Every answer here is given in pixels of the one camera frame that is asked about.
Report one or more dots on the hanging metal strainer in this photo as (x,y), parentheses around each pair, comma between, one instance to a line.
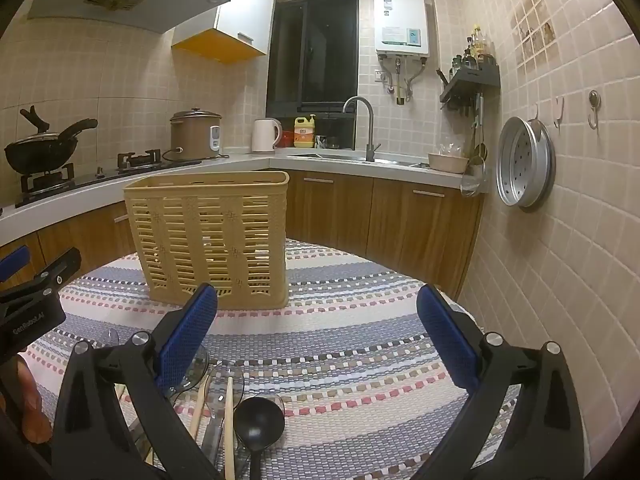
(474,177)

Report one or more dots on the red container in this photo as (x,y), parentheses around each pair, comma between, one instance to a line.
(287,139)

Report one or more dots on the dark wall spice rack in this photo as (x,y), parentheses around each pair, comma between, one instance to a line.
(475,80)

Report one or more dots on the black ladle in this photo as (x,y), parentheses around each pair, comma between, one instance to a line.
(257,425)

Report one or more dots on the striped woven table mat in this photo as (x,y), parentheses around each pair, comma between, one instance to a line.
(325,360)

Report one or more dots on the white and yellow wall cabinet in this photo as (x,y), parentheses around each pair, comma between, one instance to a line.
(245,5)

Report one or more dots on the metal wall hook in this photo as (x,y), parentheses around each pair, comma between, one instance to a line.
(593,105)

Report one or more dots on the metal utensil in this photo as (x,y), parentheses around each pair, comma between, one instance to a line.
(212,437)

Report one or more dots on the metal faucet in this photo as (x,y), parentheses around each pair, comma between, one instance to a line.
(370,130)

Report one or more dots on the brown rice cooker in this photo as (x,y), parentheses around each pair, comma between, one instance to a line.
(192,135)

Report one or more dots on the black wok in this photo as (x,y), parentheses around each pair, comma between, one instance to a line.
(40,155)

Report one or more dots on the steel sink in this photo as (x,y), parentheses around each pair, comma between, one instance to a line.
(340,157)

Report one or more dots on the water heater pipes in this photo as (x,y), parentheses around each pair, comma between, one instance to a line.
(400,85)

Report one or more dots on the dark window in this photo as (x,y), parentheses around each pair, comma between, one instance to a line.
(315,60)

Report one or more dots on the wooden chopstick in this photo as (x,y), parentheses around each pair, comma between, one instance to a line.
(229,425)
(200,407)

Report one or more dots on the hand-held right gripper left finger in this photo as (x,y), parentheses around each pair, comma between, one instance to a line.
(187,340)

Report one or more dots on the yellow plastic slotted basket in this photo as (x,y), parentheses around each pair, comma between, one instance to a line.
(210,230)

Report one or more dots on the beige bowl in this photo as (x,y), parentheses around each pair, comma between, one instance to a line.
(447,162)

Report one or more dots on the wooden kitchen counter cabinets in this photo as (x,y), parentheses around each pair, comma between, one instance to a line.
(400,220)

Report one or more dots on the white wall hook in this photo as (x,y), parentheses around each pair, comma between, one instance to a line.
(558,107)

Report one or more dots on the clear plastic spoon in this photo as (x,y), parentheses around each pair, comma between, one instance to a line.
(197,367)
(237,385)

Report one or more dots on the yellow dish soap bottle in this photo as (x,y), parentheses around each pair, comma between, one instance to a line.
(304,135)

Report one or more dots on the row of seasoning bottles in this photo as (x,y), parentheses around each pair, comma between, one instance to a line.
(475,50)

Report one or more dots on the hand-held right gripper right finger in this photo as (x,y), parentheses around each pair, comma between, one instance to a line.
(447,345)

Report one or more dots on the person's left hand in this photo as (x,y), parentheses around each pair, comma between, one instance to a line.
(35,410)

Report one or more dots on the black gas stove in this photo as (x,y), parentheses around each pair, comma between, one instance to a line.
(100,175)

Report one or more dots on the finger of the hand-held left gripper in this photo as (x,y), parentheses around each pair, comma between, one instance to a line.
(60,270)
(14,262)

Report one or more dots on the white water heater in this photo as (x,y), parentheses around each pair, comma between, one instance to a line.
(400,15)

